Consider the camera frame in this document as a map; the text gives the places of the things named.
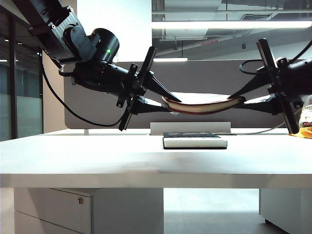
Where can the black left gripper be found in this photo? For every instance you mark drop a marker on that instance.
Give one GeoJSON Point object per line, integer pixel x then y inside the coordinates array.
{"type": "Point", "coordinates": [131, 83]}

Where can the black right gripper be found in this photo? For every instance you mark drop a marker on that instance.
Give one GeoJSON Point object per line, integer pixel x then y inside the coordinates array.
{"type": "Point", "coordinates": [280, 78]}

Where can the red leather-cover book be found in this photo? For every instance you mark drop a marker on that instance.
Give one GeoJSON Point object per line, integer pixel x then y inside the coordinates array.
{"type": "Point", "coordinates": [207, 108]}

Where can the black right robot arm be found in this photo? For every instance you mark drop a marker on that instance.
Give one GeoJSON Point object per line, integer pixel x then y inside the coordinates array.
{"type": "Point", "coordinates": [302, 78]}

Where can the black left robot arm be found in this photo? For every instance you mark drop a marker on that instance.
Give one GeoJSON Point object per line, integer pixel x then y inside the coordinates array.
{"type": "Point", "coordinates": [61, 31]}

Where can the black and white book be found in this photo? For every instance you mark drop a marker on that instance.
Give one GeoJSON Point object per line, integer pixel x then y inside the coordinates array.
{"type": "Point", "coordinates": [192, 142]}

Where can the short ceiling light strip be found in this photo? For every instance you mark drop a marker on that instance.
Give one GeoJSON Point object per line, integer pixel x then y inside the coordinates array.
{"type": "Point", "coordinates": [170, 59]}

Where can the gray desk divider panel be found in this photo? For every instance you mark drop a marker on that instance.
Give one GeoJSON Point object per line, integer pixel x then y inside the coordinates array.
{"type": "Point", "coordinates": [195, 118]}

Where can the clear plastic snack bag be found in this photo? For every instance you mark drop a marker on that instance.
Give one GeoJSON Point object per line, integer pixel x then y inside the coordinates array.
{"type": "Point", "coordinates": [307, 117]}

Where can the yellow cloth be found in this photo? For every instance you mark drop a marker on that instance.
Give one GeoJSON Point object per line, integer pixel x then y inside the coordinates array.
{"type": "Point", "coordinates": [304, 133]}

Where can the long ceiling light strip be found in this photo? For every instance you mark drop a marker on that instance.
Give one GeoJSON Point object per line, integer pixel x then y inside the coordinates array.
{"type": "Point", "coordinates": [219, 25]}

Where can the white plain cabinet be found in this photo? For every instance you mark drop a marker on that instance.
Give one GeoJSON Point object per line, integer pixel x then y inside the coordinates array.
{"type": "Point", "coordinates": [287, 207]}

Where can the round metal drawer lock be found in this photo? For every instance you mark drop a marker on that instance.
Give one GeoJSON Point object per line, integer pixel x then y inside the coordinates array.
{"type": "Point", "coordinates": [80, 201]}

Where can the white drawer cabinet with lock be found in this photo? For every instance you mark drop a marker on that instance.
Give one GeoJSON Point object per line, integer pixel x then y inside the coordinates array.
{"type": "Point", "coordinates": [48, 209]}

